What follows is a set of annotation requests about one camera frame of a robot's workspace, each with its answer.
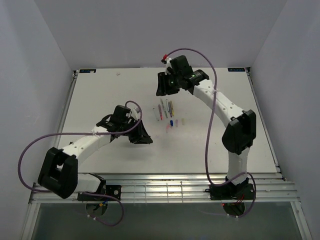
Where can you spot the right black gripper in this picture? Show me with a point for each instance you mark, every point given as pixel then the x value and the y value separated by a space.
pixel 163 88

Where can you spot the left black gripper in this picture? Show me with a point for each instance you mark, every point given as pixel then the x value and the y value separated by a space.
pixel 141 136

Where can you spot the purple highlighter pen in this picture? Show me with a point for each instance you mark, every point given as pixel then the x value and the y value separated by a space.
pixel 170 109

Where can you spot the yellow highlighter pen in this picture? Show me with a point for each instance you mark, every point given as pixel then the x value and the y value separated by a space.
pixel 172 109

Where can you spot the black cap marker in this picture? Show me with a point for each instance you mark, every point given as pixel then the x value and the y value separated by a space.
pixel 155 113

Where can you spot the pink highlighter pen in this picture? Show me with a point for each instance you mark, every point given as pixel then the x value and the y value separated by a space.
pixel 160 111

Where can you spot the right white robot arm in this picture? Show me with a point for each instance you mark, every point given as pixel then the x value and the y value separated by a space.
pixel 240 125

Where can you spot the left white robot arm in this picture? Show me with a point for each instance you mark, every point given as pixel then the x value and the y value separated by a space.
pixel 60 169

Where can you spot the right blue corner label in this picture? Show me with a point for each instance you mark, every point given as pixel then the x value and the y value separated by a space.
pixel 236 69

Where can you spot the blue corner label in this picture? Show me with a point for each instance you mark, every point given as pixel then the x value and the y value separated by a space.
pixel 87 71
pixel 236 69

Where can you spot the left blue corner label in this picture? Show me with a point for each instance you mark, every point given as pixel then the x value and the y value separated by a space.
pixel 87 71

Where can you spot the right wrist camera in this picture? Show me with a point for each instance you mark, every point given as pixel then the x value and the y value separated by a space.
pixel 166 60

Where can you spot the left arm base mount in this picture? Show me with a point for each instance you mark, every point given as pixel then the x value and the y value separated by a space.
pixel 95 184

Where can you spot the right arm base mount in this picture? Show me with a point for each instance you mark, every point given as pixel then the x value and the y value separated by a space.
pixel 242 191

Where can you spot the aluminium rail frame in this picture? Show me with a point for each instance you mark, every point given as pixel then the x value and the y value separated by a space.
pixel 190 188

